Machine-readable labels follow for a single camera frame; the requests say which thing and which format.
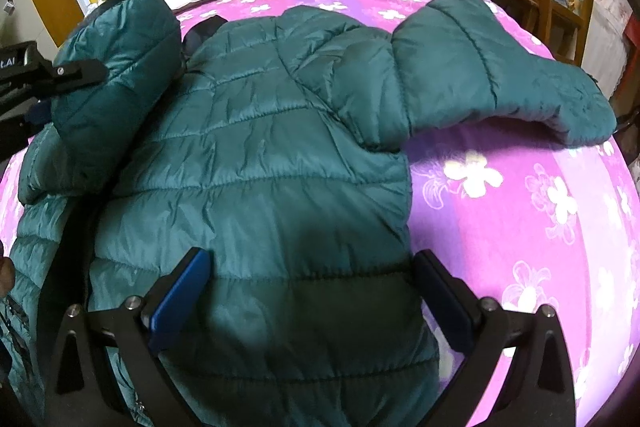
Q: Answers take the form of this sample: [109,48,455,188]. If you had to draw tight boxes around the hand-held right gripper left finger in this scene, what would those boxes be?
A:
[50,248,211,427]

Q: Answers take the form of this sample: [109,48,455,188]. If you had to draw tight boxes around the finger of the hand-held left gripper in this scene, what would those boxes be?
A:
[35,61,108,96]
[0,99,55,142]

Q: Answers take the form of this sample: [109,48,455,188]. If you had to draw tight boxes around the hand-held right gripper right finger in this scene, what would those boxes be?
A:
[412,251,576,427]

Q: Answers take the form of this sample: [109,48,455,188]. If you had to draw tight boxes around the green puffer jacket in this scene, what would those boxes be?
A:
[7,0,618,427]

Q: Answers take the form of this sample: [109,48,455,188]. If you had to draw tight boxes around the wooden door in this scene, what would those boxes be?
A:
[29,0,87,58]

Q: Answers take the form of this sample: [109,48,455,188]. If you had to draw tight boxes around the pink floral bed sheet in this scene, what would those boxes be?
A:
[0,0,640,427]

